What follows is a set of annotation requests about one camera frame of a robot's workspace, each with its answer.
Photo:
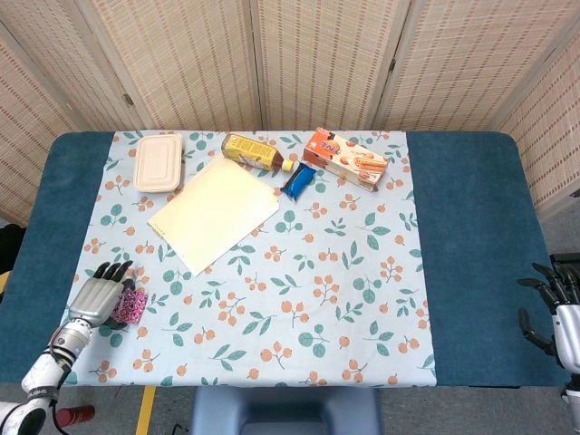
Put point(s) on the teal table cover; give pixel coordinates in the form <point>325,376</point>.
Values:
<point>476,226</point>

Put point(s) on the woven bamboo folding screen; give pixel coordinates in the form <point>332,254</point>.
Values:
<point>317,59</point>

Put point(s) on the grey blue seat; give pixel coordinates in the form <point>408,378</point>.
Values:
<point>285,408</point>

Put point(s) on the beige lidded lunch box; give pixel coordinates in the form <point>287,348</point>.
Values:
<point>157,163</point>

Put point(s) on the blue snack packet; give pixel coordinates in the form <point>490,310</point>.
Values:
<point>297,180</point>

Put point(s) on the tea bottle yellow label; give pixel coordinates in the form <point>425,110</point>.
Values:
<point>249,151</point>

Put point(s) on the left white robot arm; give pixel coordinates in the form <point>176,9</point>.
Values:
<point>50,367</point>

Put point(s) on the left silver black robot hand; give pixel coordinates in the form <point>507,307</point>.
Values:
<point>93,301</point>

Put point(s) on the black box behind table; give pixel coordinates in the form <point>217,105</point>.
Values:
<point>570,259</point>

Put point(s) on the floral fruit print tablecloth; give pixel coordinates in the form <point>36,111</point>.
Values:
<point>294,281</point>

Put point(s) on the black object beside table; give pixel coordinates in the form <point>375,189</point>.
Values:
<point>10,249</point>

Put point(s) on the cream cover notebook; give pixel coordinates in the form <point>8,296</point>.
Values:
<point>213,217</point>

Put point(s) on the pink patterned cloth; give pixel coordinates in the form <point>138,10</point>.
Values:
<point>136,303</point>

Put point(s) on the red cylinder can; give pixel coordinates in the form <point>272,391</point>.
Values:
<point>79,414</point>

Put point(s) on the orange white biscuit box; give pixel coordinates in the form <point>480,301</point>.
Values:
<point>344,158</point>

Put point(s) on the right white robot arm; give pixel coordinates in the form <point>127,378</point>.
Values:
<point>573,392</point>

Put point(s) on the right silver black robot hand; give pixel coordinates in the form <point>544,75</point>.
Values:
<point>568,335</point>

